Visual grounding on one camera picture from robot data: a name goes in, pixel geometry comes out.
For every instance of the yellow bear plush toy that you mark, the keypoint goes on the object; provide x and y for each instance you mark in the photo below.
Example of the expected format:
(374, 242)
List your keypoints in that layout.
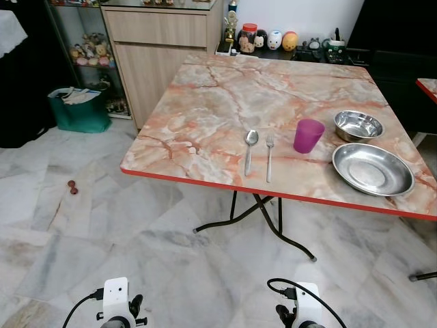
(104, 53)

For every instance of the black remote control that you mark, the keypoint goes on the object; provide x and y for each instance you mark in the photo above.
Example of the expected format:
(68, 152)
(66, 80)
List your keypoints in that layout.
(336, 57)

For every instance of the white cloth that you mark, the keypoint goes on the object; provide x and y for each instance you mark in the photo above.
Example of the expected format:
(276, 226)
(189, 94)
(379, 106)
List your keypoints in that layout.
(10, 34)

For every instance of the white papers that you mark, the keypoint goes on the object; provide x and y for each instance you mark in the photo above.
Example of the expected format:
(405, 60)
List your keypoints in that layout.
(80, 96)

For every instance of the large steel plate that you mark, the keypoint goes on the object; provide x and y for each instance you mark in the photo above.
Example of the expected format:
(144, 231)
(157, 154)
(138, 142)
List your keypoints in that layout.
(372, 171)

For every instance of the green and white mug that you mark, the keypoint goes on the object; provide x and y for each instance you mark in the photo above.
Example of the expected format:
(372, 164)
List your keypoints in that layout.
(336, 45)

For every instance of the silver metal fork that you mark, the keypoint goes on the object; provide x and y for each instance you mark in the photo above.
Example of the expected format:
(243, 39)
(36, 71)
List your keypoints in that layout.
(270, 160)

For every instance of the white round figurine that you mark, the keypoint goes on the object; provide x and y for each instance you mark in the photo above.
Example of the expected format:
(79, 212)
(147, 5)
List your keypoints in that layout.
(274, 41)

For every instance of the black round figurine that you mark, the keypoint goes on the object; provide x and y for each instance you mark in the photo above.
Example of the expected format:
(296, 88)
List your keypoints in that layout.
(262, 39)

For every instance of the silver metal spoon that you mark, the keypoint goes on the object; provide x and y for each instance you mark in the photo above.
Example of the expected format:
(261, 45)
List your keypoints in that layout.
(252, 137)

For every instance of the green shopping bag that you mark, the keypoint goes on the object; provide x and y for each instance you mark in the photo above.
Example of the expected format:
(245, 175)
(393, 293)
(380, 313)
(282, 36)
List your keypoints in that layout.
(78, 117)

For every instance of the small grey figurine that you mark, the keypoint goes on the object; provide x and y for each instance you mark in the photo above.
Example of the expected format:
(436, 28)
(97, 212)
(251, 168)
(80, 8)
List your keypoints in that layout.
(315, 45)

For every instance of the black television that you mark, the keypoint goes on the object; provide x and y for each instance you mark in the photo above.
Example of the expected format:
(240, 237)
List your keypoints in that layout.
(396, 20)

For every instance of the glass display shelf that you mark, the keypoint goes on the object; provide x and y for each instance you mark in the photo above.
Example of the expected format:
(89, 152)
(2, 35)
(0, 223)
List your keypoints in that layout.
(82, 66)

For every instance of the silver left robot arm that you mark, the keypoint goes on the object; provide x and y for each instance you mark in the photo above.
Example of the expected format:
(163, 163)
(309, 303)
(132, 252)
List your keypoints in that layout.
(115, 324)

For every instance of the small brown object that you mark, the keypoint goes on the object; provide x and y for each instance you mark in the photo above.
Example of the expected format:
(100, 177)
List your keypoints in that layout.
(72, 188)

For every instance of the light wooden cabinet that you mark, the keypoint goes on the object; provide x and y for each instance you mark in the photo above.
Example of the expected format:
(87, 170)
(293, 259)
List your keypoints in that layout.
(157, 68)

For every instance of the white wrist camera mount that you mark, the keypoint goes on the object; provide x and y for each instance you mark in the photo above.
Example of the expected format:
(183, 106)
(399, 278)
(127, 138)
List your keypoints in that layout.
(308, 301)
(116, 295)

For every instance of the purple plastic cup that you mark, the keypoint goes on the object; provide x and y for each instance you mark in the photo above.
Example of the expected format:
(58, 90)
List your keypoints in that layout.
(308, 137)

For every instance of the gold trophy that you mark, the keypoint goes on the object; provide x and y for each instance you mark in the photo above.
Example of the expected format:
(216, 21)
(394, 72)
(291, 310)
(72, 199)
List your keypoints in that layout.
(231, 31)

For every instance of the orange round figurine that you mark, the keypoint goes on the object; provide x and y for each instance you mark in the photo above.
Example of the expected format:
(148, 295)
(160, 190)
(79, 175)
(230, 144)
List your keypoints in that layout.
(290, 42)

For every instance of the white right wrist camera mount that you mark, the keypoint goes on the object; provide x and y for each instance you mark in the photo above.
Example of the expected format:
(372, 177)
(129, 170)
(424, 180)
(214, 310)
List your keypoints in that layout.
(308, 301)

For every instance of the jar with red lid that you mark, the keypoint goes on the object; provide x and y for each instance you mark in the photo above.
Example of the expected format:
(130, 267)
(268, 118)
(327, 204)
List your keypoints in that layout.
(248, 41)

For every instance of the small steel bowl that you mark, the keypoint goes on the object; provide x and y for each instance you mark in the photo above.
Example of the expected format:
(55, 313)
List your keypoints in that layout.
(358, 126)

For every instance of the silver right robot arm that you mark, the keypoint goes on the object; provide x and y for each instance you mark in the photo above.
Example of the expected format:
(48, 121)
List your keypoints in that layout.
(308, 325)

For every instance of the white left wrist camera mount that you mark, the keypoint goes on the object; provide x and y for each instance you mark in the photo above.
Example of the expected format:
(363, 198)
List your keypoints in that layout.
(116, 295)

